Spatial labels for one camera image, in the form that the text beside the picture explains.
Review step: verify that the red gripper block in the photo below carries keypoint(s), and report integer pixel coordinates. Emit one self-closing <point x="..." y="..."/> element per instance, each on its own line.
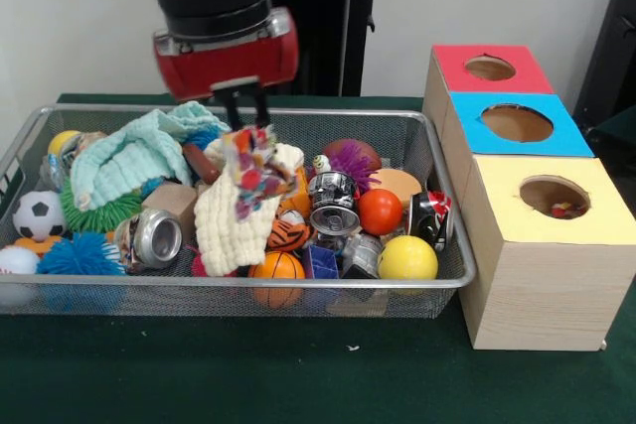
<point x="223" y="64"/>

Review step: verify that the colourful patterned paper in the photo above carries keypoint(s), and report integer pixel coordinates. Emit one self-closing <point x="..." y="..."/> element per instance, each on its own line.
<point x="564" y="209"/>
<point x="256" y="171"/>

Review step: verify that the shallow clear mesh bin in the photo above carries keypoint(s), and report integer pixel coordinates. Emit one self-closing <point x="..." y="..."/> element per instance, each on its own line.
<point x="99" y="305"/>

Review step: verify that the wooden box with three holes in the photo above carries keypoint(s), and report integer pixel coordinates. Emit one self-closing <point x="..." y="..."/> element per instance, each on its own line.
<point x="546" y="295"/>

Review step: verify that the purple spiky ball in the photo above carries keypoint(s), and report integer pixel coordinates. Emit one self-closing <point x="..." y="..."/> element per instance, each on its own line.
<point x="350" y="161"/>

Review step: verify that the mint green cloth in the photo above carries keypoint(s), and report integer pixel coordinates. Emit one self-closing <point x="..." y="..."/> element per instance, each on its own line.
<point x="129" y="156"/>

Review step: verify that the cream knitted cloth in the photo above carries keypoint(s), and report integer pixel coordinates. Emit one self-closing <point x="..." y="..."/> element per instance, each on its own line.
<point x="223" y="235"/>

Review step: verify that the orange mini basketball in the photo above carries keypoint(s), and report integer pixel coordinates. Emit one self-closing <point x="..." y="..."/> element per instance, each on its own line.
<point x="277" y="265"/>

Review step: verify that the red orange ball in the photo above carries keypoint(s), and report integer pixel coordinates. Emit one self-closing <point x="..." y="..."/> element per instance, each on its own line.
<point x="380" y="212"/>

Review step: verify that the large yellow ball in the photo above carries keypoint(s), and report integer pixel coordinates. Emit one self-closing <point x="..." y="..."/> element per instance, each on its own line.
<point x="407" y="257"/>

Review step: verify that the blue spiky ball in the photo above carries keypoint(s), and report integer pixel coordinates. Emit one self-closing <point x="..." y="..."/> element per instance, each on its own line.
<point x="69" y="260"/>

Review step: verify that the black and white soccer ball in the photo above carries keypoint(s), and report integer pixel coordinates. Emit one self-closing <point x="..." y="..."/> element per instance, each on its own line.
<point x="39" y="215"/>

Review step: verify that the white baseball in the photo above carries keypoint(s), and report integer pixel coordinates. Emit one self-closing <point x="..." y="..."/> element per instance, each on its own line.
<point x="17" y="261"/>

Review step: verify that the black upright panel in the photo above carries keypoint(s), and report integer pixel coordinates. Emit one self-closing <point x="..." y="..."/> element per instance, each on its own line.
<point x="613" y="46"/>

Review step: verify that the dark green side table cloth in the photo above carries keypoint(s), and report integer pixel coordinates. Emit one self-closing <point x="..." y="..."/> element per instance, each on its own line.
<point x="621" y="128"/>

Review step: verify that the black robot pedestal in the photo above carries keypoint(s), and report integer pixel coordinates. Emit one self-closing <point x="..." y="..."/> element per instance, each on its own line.
<point x="323" y="46"/>

